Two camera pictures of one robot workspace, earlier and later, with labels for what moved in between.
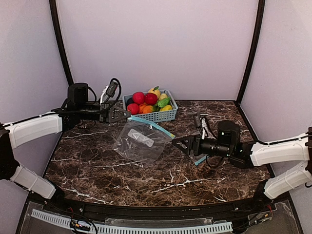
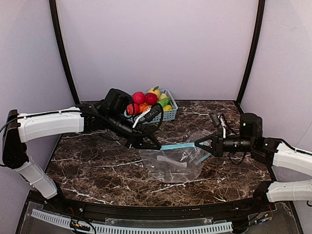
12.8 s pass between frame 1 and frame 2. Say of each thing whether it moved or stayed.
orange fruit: stayed
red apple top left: stayed
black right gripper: moved
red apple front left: stayed
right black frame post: stayed
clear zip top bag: moved
